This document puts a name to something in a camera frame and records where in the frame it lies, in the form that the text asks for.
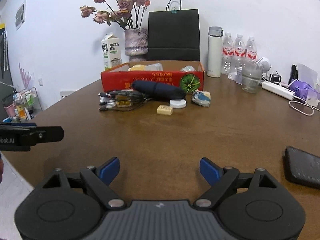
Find blue white crumpled wrapper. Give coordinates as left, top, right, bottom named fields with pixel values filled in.
left=191, top=90, right=211, bottom=107

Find orange red cardboard box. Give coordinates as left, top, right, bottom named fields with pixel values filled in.
left=100, top=61, right=205, bottom=93

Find dark navy umbrella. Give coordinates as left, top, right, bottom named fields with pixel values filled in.
left=132, top=80, right=187, bottom=102

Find black cable bundle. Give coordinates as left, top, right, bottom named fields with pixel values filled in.
left=98, top=89, right=151, bottom=112

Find yellow white plush toy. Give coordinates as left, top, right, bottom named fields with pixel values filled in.
left=128, top=64, right=146, bottom=72

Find green white milk carton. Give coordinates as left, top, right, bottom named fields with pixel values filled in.
left=101, top=33, right=121, bottom=70

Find cream mahjong tile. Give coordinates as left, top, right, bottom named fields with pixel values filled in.
left=157, top=105, right=174, bottom=116

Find plastic water bottle red label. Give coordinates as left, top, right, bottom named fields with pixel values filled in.
left=221, top=33, right=234, bottom=75
left=246, top=37, right=257, bottom=61
left=233, top=34, right=246, bottom=70

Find white round puck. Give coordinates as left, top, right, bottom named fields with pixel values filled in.
left=169, top=99, right=187, bottom=109

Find white round camera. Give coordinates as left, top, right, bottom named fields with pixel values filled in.
left=257, top=57, right=271, bottom=73

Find black paper gift bag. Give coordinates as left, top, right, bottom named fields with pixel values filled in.
left=146, top=0, right=200, bottom=61

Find pink marbled vase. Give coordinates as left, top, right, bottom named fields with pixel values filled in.
left=124, top=28, right=149, bottom=62

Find white thermos bottle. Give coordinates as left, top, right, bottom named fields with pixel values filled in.
left=207, top=26, right=223, bottom=78

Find white cable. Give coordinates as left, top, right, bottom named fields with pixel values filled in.
left=288, top=96, right=320, bottom=117

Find clear glass cup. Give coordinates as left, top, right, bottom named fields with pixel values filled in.
left=242, top=59, right=263, bottom=94

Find white power strip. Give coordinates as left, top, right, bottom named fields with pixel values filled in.
left=261, top=81, right=295, bottom=100

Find wire storage rack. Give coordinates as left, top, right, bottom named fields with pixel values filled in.
left=1, top=87, right=43, bottom=122

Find purple plastic bag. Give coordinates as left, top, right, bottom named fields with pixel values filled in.
left=289, top=80, right=319, bottom=101

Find dried pink flowers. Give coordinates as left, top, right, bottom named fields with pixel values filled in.
left=79, top=0, right=151, bottom=30

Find white translucent plastic container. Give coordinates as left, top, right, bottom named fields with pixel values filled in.
left=144, top=63, right=163, bottom=71

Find black smartphone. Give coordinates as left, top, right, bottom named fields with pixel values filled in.
left=283, top=146, right=320, bottom=189

